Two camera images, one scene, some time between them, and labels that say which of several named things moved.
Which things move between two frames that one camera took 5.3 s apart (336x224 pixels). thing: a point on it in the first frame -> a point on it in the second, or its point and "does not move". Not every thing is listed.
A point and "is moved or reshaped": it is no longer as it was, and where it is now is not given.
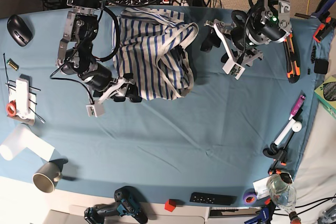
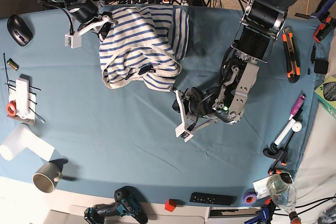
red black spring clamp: x=324 y=29 does not move
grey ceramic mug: x=46 y=177 does not move
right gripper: x=240 y=46 -> x=197 y=109
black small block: x=321 y=66 does not move
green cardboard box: x=326 y=94 does not move
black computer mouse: x=20 y=30 does not move
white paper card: x=260 y=187 does not move
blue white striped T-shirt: x=150 y=47 is moved or reshaped
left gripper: x=100 y=77 -> x=86 y=12
